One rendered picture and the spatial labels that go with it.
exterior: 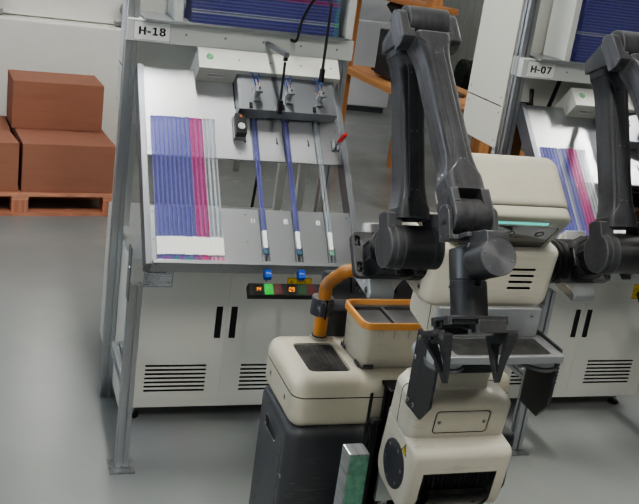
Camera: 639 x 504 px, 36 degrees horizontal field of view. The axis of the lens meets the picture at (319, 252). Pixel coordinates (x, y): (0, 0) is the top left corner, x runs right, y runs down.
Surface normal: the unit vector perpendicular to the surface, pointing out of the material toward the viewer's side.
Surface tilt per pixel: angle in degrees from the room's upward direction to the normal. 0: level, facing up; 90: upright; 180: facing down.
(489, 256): 63
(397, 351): 92
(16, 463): 0
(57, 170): 90
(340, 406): 90
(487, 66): 90
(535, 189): 43
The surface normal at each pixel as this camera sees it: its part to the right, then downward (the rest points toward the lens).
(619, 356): 0.29, 0.34
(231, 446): 0.14, -0.94
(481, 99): -0.95, -0.03
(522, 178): 0.30, -0.47
